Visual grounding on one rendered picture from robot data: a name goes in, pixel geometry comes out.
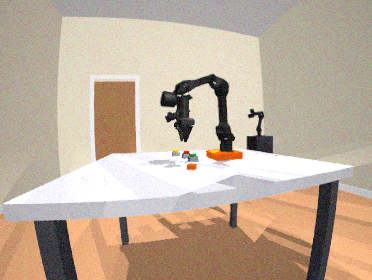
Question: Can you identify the green button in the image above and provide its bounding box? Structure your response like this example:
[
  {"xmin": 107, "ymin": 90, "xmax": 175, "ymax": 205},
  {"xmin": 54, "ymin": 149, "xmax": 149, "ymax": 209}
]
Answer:
[{"xmin": 188, "ymin": 153, "xmax": 199, "ymax": 162}]

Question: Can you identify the red button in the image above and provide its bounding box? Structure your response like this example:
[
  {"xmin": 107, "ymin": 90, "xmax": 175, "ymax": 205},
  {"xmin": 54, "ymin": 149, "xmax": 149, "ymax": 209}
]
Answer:
[{"xmin": 182, "ymin": 151, "xmax": 190, "ymax": 158}]

